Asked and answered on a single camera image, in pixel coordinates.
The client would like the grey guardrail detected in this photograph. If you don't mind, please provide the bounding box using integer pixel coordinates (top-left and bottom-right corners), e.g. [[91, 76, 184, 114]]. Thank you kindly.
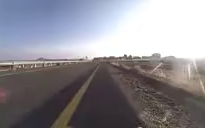
[[0, 59, 90, 71]]

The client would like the grey asphalt road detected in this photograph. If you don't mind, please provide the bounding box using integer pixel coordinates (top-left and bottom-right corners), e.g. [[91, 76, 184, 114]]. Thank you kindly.
[[0, 61, 148, 128]]

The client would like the distant building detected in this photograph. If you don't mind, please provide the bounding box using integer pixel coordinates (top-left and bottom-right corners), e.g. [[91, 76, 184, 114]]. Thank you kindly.
[[151, 52, 162, 60]]

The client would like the yellow painted line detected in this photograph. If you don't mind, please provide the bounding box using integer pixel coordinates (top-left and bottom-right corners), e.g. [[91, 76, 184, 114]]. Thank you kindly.
[[50, 63, 101, 128]]

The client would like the row of distant trees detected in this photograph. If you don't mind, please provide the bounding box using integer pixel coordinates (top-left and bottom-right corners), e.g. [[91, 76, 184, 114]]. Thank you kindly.
[[93, 53, 151, 62]]

